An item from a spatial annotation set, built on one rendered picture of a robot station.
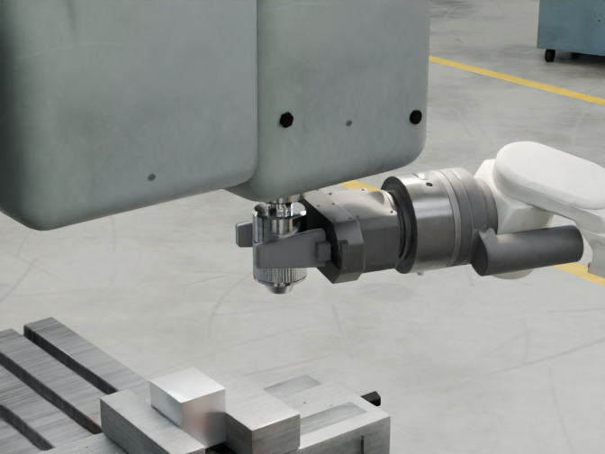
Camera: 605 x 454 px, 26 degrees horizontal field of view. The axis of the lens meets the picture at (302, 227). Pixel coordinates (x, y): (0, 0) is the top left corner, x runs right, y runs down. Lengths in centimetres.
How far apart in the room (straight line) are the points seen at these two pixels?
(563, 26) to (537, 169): 615
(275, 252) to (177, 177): 22
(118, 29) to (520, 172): 45
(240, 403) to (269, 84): 47
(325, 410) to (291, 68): 54
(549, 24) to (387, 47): 633
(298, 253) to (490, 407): 245
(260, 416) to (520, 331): 271
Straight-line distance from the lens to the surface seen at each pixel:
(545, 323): 404
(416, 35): 104
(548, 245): 117
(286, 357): 376
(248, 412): 132
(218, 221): 482
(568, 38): 731
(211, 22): 88
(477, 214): 115
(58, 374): 167
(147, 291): 423
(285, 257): 110
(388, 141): 104
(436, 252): 114
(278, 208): 110
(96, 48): 84
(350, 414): 140
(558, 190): 116
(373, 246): 111
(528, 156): 118
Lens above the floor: 164
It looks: 20 degrees down
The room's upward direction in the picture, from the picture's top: straight up
